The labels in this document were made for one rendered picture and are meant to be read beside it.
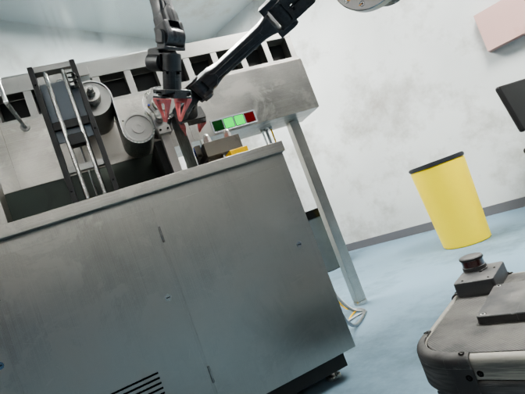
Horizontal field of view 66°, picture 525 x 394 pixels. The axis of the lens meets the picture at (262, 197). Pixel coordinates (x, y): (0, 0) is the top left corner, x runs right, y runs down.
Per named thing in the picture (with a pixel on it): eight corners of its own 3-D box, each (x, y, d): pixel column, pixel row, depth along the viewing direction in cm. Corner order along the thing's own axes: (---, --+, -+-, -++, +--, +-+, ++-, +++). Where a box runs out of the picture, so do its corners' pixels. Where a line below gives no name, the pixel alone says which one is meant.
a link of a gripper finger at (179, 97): (161, 121, 130) (160, 91, 127) (179, 119, 135) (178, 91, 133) (175, 123, 126) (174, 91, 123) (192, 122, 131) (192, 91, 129)
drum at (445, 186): (500, 227, 296) (467, 148, 299) (492, 241, 265) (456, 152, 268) (445, 241, 319) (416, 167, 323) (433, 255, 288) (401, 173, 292)
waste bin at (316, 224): (358, 257, 393) (336, 201, 396) (333, 274, 359) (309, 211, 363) (320, 266, 424) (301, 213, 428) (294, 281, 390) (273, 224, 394)
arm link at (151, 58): (162, 27, 117) (185, 31, 124) (138, 30, 124) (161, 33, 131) (162, 71, 121) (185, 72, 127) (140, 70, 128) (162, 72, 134)
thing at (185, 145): (192, 151, 169) (177, 109, 170) (186, 164, 191) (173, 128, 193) (194, 150, 169) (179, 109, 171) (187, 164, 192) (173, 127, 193)
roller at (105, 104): (80, 119, 159) (68, 86, 160) (87, 138, 182) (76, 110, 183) (116, 111, 163) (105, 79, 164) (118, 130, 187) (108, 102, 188)
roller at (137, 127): (128, 145, 162) (118, 116, 162) (129, 161, 186) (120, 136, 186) (158, 137, 166) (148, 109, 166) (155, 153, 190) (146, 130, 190)
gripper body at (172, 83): (152, 94, 125) (151, 69, 123) (178, 94, 133) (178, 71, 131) (166, 96, 121) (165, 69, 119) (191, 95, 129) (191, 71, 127)
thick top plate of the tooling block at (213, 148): (208, 156, 167) (202, 143, 167) (194, 177, 204) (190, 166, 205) (243, 146, 172) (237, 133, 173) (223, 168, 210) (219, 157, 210)
